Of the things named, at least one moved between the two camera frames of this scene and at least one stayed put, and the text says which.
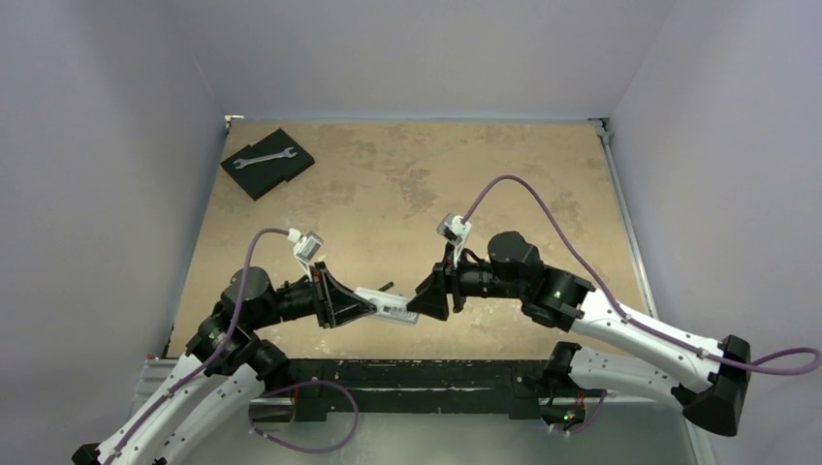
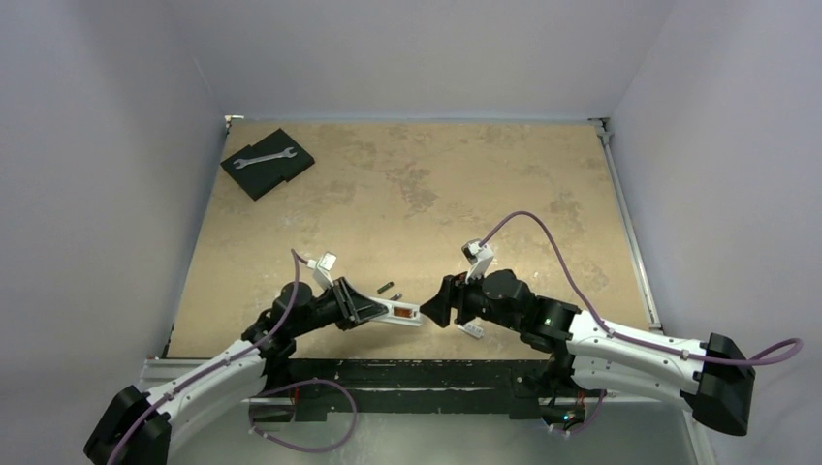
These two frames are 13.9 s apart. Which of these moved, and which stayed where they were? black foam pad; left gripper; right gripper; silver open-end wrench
Moved: right gripper
Stayed: black foam pad; silver open-end wrench; left gripper
